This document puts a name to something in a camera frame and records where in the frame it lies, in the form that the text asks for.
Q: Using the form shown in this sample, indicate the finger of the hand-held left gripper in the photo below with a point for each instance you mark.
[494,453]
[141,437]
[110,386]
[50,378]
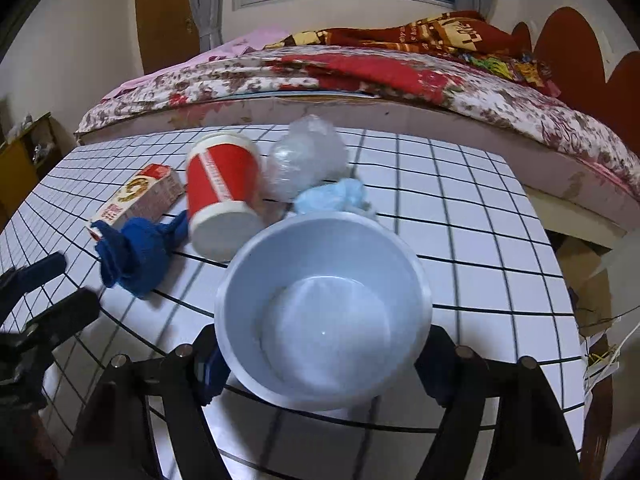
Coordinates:
[40,270]
[70,312]

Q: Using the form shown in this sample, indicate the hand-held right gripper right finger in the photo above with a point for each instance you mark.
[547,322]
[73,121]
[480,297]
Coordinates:
[440,365]

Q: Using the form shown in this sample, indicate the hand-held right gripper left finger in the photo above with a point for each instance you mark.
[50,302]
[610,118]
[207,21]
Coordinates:
[212,377]

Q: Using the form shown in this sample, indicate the red white small carton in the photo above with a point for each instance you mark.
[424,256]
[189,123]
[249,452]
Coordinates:
[140,195]

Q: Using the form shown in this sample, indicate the blue bowl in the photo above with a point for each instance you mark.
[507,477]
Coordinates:
[325,310]

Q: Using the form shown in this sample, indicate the red paper cup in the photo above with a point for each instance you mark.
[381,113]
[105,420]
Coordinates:
[220,180]

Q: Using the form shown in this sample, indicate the light blue cloth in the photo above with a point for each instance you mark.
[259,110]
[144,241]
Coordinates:
[330,195]

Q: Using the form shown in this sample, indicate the clear plastic bag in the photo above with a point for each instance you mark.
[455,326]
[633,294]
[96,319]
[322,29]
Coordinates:
[305,155]

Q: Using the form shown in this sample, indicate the wooden cabinet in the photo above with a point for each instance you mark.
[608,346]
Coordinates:
[20,165]

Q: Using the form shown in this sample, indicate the white checked tablecloth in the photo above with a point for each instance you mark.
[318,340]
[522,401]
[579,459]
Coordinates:
[475,240]

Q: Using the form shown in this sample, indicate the brown wooden door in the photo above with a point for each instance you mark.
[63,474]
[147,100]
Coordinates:
[165,15]

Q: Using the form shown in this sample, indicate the pink cloth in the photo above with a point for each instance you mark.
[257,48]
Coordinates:
[225,47]

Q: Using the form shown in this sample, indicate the colourful pillow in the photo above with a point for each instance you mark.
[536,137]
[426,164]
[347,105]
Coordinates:
[500,67]

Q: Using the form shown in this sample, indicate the red printed blanket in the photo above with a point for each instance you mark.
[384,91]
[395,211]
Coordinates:
[425,32]

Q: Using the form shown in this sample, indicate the red white headboard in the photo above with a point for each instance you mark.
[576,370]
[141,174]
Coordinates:
[570,40]

